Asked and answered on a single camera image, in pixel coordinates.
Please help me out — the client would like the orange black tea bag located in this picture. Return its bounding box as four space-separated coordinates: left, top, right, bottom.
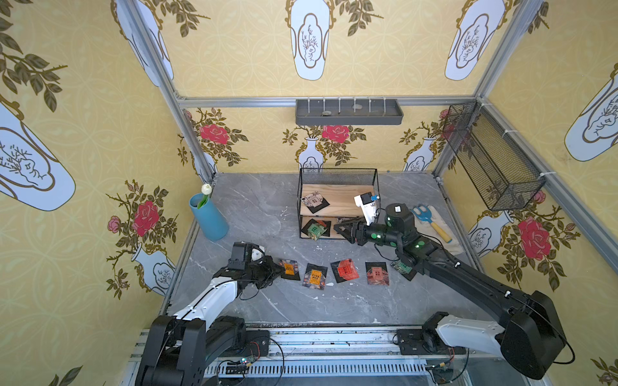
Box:
278 259 300 281
302 264 328 290

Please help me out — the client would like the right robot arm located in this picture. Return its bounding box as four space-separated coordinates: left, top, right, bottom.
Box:
333 204 570 381

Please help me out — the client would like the beige cloth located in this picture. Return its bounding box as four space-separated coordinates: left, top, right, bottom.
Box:
411 205 464 255

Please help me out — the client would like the black wire two-tier shelf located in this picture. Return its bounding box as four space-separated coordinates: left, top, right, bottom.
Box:
297 167 381 240

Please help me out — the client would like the blue yellow hand rake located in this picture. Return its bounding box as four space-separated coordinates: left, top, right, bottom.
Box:
412 204 452 244

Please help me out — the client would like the blue cylindrical vase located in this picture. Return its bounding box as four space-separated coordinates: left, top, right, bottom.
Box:
189 194 229 241

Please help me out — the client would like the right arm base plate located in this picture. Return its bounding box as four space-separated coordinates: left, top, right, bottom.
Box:
394 328 467 356

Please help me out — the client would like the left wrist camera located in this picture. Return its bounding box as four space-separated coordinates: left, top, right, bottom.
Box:
250 244 266 262

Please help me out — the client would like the red house tea bag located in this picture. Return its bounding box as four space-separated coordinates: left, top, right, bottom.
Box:
365 262 389 286

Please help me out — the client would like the black mesh wall basket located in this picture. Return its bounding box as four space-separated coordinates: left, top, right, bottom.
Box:
443 101 546 212

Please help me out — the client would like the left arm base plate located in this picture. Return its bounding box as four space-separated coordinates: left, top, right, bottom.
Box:
231 330 270 358

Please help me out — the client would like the beige illustrated tea bag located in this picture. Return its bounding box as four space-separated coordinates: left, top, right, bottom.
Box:
301 191 330 214

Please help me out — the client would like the grey wall tray shelf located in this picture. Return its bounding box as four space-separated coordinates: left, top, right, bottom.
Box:
295 97 404 126

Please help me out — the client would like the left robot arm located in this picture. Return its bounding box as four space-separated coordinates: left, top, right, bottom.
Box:
135 242 285 385

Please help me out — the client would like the red label tea bag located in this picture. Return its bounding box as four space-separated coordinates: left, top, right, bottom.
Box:
331 259 360 283

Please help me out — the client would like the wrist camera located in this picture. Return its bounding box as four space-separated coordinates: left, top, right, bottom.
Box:
354 192 380 225
250 244 266 262

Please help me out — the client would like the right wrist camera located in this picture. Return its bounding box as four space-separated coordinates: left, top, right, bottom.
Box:
354 192 380 225

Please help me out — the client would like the white tulip flower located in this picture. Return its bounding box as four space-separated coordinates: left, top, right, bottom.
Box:
196 183 212 209

